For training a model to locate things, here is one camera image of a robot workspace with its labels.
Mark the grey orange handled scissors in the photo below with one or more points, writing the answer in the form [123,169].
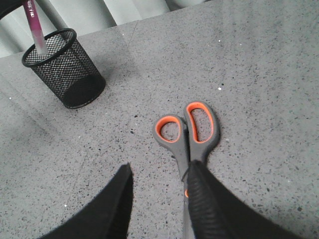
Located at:
[187,148]

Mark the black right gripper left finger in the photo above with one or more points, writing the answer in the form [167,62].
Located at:
[107,216]

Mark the pink highlighter pen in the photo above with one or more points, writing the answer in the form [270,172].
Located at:
[35,27]

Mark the black mesh pen holder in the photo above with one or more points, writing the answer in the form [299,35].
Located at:
[66,70]

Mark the grey curtain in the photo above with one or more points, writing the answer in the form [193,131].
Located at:
[84,16]

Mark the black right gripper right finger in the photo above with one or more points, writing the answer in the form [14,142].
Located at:
[216,213]

